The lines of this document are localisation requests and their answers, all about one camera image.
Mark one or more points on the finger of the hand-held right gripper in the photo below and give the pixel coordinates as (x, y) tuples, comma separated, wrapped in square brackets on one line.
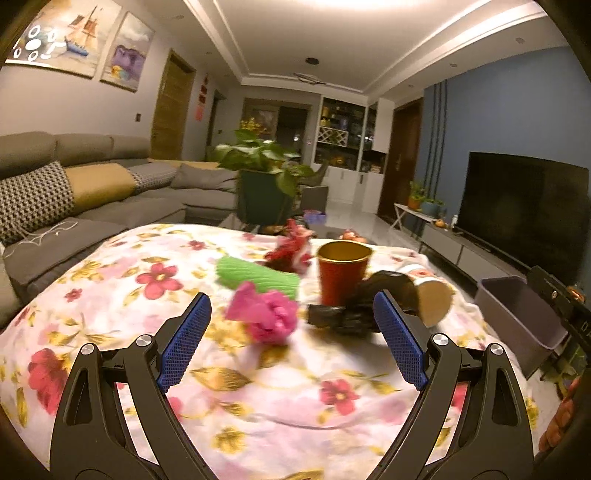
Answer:
[(549, 288)]

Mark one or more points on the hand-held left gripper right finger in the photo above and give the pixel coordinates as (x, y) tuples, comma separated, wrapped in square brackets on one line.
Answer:
[(399, 339)]

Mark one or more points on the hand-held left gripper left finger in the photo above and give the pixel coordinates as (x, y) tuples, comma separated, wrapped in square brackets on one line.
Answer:
[(184, 341)]

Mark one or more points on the grey plastic bin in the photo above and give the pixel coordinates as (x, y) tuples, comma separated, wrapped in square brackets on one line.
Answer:
[(512, 304)]

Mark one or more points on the beige paper cup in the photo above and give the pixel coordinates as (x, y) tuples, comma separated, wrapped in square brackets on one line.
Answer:
[(434, 302)]

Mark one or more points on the black plastic bag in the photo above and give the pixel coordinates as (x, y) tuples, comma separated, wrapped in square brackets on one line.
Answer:
[(341, 316)]

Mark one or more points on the red paper cup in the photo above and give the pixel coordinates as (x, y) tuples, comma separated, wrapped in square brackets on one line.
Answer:
[(341, 281)]

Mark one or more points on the pink plastic bag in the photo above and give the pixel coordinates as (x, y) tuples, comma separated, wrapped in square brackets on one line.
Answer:
[(272, 314)]

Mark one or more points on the green foam net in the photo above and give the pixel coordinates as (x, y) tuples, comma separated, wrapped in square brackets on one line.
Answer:
[(249, 274)]

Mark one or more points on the red wrapper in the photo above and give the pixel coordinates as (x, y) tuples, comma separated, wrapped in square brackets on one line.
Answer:
[(288, 251)]

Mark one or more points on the person's right hand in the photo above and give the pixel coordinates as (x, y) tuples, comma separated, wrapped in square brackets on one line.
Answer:
[(561, 420)]

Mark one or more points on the orange tissue box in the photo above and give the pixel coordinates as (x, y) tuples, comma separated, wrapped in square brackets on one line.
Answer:
[(576, 290)]

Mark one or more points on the black television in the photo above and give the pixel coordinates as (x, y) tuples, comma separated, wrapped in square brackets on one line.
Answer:
[(521, 207)]

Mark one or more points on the floral printed blanket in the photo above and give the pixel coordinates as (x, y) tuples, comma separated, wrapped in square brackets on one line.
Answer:
[(258, 406)]

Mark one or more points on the grey television cabinet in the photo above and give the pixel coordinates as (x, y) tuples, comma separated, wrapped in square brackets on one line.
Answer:
[(455, 249)]

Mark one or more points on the small orange ornament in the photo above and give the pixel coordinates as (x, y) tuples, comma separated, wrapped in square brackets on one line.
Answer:
[(353, 236)]

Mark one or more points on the white folding side table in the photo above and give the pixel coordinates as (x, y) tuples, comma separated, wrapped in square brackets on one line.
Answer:
[(406, 210)]

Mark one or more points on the plant in blue pot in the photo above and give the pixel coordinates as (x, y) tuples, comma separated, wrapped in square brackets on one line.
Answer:
[(431, 208)]

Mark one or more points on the grey sofa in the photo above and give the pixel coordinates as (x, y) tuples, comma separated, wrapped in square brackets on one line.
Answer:
[(152, 210)]

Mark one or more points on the plant in orange pot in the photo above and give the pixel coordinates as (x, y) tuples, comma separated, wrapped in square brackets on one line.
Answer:
[(415, 201)]

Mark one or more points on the purple box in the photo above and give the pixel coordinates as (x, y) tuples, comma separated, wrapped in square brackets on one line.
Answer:
[(315, 217)]

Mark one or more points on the white display cabinet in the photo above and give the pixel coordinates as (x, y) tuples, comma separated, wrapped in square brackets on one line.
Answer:
[(346, 184)]

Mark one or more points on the pothos in green planter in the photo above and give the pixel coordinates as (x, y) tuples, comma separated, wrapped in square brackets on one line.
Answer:
[(265, 198)]

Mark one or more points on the grey chair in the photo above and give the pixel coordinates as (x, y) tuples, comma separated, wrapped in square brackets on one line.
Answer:
[(314, 198)]

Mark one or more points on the grey cushion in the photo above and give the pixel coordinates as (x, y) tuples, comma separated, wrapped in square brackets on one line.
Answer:
[(203, 177)]

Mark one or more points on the small houndstooth cushion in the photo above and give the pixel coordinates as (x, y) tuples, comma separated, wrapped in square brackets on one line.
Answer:
[(152, 177)]

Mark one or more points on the dark wooden door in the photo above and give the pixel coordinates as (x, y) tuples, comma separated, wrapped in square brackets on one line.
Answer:
[(399, 161)]

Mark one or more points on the yellow cushion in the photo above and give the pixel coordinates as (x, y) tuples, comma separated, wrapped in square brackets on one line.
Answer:
[(99, 184)]

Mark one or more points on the large houndstooth cushion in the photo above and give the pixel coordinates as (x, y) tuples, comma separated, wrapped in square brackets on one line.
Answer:
[(37, 194)]

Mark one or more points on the yellow flower bouquet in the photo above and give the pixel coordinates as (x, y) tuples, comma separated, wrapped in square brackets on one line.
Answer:
[(253, 124)]

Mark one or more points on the light wooden door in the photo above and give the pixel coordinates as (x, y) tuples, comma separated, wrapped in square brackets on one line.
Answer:
[(171, 110)]

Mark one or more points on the glass sliding door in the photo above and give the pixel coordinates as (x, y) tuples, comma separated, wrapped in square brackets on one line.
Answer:
[(291, 129)]

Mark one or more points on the purple painting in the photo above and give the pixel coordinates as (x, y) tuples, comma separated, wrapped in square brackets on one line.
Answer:
[(127, 55)]

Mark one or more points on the sailboat painting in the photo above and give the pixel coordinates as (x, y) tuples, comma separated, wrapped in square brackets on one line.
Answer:
[(78, 32)]

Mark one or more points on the red wall hanging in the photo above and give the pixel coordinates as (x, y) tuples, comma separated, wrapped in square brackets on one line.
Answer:
[(202, 99)]

